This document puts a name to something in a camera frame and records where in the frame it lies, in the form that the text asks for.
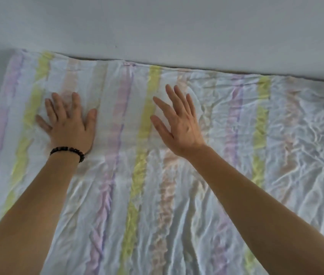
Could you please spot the person's right forearm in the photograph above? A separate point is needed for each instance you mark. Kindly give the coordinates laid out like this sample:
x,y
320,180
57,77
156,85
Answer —
x,y
253,209

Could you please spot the person's right middle finger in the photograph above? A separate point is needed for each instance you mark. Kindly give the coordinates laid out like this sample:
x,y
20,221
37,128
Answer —
x,y
174,99

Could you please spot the person's right little finger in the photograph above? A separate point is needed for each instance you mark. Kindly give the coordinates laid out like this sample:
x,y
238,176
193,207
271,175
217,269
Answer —
x,y
192,106

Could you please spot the person's left forearm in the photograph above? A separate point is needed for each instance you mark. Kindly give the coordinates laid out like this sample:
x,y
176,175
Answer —
x,y
30,214

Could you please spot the person's left hand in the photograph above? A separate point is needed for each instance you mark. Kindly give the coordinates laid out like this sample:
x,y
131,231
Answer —
x,y
69,133

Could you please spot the pastel striped white bed sheet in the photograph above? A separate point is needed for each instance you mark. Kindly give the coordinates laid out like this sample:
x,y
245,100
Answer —
x,y
156,197

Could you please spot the person's left thumb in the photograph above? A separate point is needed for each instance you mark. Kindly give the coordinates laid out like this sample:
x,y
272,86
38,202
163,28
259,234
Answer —
x,y
91,121

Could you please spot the person's right hand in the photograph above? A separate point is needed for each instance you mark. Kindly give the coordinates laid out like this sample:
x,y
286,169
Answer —
x,y
183,131

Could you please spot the person's left middle finger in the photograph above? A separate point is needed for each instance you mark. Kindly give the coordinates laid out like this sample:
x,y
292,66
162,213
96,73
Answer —
x,y
59,106

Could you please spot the person's left little finger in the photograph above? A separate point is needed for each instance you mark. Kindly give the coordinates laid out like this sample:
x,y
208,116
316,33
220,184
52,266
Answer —
x,y
44,123

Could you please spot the person's right thumb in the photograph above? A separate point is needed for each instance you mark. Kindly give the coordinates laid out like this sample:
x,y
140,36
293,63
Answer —
x,y
161,128

